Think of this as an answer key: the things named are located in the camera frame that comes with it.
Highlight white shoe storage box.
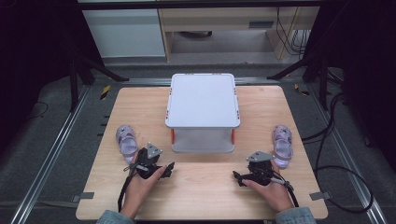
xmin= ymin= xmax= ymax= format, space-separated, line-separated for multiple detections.
xmin=164 ymin=73 xmax=241 ymax=154

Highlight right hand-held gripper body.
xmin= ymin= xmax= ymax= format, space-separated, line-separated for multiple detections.
xmin=246 ymin=150 xmax=282 ymax=188

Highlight thick black floor cable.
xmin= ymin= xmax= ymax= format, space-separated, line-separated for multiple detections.
xmin=301 ymin=92 xmax=375 ymax=215

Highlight white cabinet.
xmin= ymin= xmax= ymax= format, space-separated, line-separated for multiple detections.
xmin=81 ymin=8 xmax=166 ymax=59

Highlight light wooden desk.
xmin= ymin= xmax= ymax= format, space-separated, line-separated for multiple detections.
xmin=157 ymin=7 xmax=321 ymax=62

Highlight aluminium floor rail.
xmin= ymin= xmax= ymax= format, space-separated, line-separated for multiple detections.
xmin=305 ymin=83 xmax=389 ymax=224
xmin=120 ymin=77 xmax=282 ymax=87
xmin=9 ymin=84 xmax=92 ymax=224

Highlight yellow black tape piece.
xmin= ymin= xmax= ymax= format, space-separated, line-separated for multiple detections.
xmin=293 ymin=83 xmax=311 ymax=96
xmin=99 ymin=84 xmax=112 ymax=101

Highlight person's left hand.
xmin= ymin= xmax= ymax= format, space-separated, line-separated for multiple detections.
xmin=120 ymin=152 xmax=168 ymax=219

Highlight person's right hand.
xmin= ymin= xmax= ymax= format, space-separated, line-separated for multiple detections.
xmin=242 ymin=160 xmax=295 ymax=215

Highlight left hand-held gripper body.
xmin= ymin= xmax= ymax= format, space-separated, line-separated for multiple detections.
xmin=129 ymin=142 xmax=167 ymax=180

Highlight black tripod stand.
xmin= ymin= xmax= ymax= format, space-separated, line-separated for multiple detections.
xmin=68 ymin=46 xmax=131 ymax=113
xmin=266 ymin=46 xmax=344 ymax=112

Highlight purple child sandal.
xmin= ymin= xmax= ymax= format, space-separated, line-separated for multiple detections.
xmin=272 ymin=124 xmax=294 ymax=169
xmin=115 ymin=124 xmax=139 ymax=164

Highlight grey table bracket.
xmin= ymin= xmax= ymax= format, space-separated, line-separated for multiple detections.
xmin=308 ymin=191 xmax=332 ymax=202
xmin=72 ymin=191 xmax=95 ymax=203

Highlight hanging black cables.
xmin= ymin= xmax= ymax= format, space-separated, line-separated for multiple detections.
xmin=276 ymin=7 xmax=312 ymax=61

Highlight thin black floor cable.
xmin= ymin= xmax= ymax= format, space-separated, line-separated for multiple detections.
xmin=27 ymin=101 xmax=50 ymax=120

